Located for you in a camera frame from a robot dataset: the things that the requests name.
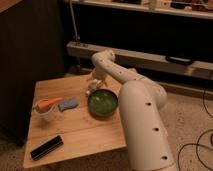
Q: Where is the metal pole stand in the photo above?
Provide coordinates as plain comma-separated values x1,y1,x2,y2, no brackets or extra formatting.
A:
69,0,85,75

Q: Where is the orange carrot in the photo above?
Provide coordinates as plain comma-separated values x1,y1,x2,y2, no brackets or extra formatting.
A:
37,97,62,111

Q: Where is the dark cabinet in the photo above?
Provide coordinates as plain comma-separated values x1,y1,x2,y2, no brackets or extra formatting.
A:
0,0,66,146

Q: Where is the clear measuring cup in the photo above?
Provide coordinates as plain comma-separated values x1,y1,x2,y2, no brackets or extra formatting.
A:
33,99,54,122

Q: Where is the black floor cable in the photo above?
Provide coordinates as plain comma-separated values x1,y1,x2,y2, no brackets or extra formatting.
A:
177,71,213,171

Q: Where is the green ceramic bowl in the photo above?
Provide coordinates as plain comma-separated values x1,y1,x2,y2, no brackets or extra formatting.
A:
87,89,118,117

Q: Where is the blue sponge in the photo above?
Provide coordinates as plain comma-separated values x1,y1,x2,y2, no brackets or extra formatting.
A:
58,98,78,111

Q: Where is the white plastic bottle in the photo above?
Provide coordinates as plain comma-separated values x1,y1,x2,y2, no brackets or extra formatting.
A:
86,79,103,96

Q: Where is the black handle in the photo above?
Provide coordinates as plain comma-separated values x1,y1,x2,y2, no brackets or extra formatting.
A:
165,56,195,66

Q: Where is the wooden table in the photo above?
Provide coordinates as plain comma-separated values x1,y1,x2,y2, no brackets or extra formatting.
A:
23,75,125,168

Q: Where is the white shelf rail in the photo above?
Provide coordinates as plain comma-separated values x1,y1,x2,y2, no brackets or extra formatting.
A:
66,41,213,80

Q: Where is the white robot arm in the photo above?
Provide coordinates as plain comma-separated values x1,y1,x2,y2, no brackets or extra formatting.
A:
91,50,178,171

